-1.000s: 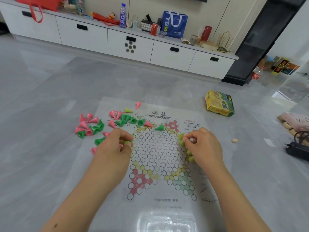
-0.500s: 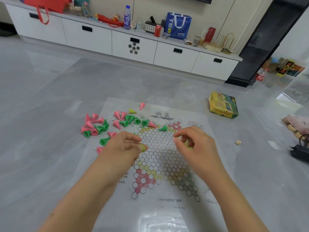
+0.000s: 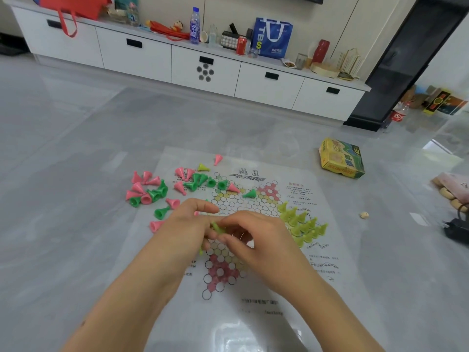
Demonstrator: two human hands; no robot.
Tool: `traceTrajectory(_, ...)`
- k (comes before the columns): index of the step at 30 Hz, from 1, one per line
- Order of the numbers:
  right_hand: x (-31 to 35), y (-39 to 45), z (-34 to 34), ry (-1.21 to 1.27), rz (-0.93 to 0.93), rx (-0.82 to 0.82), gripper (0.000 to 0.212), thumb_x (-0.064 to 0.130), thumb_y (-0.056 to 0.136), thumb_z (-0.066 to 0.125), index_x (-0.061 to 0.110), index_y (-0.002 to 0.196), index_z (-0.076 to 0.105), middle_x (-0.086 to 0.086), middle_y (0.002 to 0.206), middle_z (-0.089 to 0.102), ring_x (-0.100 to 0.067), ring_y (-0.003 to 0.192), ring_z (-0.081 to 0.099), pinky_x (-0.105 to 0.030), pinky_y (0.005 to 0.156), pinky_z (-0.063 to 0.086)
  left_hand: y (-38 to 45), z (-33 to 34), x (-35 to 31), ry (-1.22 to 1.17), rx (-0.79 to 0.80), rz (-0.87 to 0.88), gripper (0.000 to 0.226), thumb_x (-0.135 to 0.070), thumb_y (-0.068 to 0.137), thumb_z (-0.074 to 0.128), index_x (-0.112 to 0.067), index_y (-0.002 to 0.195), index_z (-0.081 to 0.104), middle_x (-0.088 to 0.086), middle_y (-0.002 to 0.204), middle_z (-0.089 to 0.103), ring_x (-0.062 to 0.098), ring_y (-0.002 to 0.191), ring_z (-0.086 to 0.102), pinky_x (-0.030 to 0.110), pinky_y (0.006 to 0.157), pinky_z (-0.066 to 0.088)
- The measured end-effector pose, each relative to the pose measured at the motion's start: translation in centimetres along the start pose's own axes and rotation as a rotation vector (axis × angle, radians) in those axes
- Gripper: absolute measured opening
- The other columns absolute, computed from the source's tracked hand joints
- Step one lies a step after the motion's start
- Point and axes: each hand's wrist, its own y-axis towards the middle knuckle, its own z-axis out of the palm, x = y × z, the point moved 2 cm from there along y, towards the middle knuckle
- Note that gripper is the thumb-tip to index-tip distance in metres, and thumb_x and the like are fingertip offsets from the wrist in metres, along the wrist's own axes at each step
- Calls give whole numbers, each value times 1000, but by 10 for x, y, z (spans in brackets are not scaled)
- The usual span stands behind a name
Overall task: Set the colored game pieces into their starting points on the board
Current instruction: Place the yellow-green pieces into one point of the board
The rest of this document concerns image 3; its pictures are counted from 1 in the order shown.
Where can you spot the person's left hand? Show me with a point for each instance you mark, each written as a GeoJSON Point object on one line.
{"type": "Point", "coordinates": [176, 241]}

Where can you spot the person's right hand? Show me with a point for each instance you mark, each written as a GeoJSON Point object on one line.
{"type": "Point", "coordinates": [267, 252]}

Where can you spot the yellow-green cone game pieces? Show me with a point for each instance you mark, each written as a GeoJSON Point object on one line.
{"type": "Point", "coordinates": [300, 225]}

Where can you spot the pile of mixed cone pieces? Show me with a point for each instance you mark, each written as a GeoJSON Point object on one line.
{"type": "Point", "coordinates": [150, 190]}

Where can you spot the checkers board sheet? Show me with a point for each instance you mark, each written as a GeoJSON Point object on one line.
{"type": "Point", "coordinates": [234, 307]}

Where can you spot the person's left forearm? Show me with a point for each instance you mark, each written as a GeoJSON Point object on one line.
{"type": "Point", "coordinates": [117, 311]}

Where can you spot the clear plastic tray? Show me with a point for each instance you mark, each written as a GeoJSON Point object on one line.
{"type": "Point", "coordinates": [234, 342]}

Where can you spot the small beige bead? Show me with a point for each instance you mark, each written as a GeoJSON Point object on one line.
{"type": "Point", "coordinates": [363, 215]}

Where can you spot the yellow green cardboard box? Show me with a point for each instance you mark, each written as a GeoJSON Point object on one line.
{"type": "Point", "coordinates": [340, 159]}

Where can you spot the white TV cabinet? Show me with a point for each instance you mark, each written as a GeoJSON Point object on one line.
{"type": "Point", "coordinates": [139, 58]}

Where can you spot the open snack bag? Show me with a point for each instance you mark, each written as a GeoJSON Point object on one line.
{"type": "Point", "coordinates": [289, 64]}

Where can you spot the red-label cola bottle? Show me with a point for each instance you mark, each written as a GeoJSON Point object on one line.
{"type": "Point", "coordinates": [399, 115]}

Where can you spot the round wooden box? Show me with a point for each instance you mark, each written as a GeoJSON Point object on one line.
{"type": "Point", "coordinates": [325, 70]}

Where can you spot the black power adapter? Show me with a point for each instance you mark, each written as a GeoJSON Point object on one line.
{"type": "Point", "coordinates": [458, 230]}

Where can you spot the glass cup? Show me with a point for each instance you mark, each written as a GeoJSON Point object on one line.
{"type": "Point", "coordinates": [301, 62]}

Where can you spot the small glass jar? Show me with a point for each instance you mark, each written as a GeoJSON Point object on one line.
{"type": "Point", "coordinates": [254, 53]}

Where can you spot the pink book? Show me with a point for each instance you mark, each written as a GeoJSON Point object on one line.
{"type": "Point", "coordinates": [456, 183]}

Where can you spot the red soda can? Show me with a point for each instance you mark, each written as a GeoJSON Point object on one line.
{"type": "Point", "coordinates": [242, 46]}

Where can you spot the white paper cup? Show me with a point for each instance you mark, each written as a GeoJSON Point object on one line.
{"type": "Point", "coordinates": [204, 37]}

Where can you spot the blue tote bag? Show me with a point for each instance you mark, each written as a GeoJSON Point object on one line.
{"type": "Point", "coordinates": [273, 45]}

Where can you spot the red vase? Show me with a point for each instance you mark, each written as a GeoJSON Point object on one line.
{"type": "Point", "coordinates": [321, 52]}

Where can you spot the black white checkered box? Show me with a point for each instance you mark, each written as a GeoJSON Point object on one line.
{"type": "Point", "coordinates": [229, 41]}

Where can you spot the red folded umbrella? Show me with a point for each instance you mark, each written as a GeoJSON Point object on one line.
{"type": "Point", "coordinates": [166, 32]}

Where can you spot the blue-label water bottle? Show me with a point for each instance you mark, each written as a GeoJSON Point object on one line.
{"type": "Point", "coordinates": [195, 27]}

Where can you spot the small cartoon doll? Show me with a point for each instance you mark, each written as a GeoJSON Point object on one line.
{"type": "Point", "coordinates": [177, 25]}

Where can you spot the black glass cabinet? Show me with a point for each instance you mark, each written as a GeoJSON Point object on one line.
{"type": "Point", "coordinates": [399, 69]}

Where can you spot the small pink-capped bottle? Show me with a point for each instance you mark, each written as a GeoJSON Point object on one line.
{"type": "Point", "coordinates": [133, 16]}

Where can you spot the yellow black carton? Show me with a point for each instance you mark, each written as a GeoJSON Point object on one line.
{"type": "Point", "coordinates": [443, 102]}

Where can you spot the teal cloth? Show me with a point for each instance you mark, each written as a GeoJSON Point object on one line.
{"type": "Point", "coordinates": [126, 1]}

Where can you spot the black floor mat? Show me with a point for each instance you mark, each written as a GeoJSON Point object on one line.
{"type": "Point", "coordinates": [12, 50]}

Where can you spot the red fabric bag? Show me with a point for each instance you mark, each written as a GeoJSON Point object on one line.
{"type": "Point", "coordinates": [73, 5]}

